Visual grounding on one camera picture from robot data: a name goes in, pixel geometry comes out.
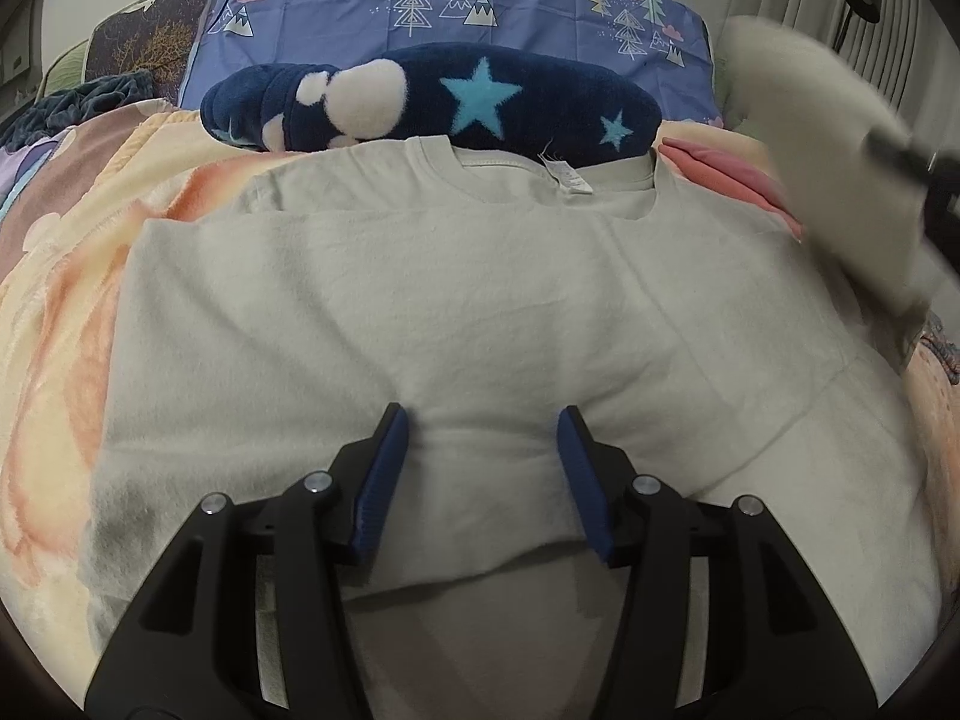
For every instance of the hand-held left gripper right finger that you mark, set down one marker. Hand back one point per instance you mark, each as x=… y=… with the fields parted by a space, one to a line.
x=581 y=480

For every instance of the peach plush blanket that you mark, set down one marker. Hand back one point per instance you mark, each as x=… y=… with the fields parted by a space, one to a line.
x=60 y=390

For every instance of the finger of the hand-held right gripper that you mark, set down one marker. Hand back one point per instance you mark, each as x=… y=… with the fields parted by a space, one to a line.
x=896 y=148

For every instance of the beige t-shirt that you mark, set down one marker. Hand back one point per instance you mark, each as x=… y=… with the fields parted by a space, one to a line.
x=450 y=300

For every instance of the dark teal blanket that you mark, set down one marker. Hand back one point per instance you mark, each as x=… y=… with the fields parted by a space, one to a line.
x=67 y=109

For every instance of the green pillow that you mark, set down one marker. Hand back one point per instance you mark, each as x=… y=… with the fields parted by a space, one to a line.
x=67 y=67

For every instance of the dark floral pillow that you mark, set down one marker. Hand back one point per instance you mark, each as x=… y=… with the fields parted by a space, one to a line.
x=150 y=37

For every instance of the blue tree print pillow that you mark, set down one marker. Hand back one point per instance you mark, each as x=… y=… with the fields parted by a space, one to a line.
x=525 y=0

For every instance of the black floor lamp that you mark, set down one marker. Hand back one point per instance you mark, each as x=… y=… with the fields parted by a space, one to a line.
x=862 y=0

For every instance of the lavender cloth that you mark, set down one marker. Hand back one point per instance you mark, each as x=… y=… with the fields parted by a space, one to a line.
x=19 y=172

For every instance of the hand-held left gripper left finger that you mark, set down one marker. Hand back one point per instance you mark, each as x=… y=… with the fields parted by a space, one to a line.
x=379 y=480

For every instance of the navy star fleece blanket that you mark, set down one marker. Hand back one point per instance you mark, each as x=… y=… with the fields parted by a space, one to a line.
x=540 y=97

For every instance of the pink cloth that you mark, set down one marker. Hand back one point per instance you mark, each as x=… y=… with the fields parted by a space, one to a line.
x=720 y=172

